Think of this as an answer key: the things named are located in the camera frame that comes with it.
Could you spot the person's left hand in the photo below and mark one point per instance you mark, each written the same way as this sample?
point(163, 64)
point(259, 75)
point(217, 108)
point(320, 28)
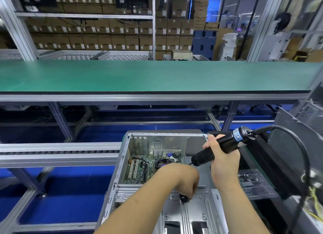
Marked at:
point(179, 176)

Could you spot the person's right hand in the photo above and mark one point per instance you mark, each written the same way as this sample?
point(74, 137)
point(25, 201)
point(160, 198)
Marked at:
point(224, 160)

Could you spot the grey metal computer case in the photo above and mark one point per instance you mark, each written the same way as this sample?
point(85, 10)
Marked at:
point(161, 140)

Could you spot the green motherboard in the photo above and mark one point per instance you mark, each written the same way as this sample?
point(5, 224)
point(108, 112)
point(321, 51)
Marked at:
point(139, 165)

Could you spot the person's left forearm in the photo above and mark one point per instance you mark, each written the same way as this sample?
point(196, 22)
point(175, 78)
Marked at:
point(136, 208)

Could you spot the person's right forearm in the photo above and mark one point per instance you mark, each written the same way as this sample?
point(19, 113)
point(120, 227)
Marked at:
point(242, 211)

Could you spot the clear plastic screw tray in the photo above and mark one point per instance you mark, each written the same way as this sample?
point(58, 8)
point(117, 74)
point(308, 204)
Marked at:
point(255, 183)

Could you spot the green conveyor belt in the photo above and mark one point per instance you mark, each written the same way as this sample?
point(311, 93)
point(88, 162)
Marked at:
point(101, 74)

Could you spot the stack of cardboard boxes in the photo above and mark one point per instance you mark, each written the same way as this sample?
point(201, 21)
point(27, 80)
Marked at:
point(111, 31)

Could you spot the grey flat metal rail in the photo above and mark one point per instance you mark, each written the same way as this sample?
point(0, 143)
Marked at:
point(55, 154)

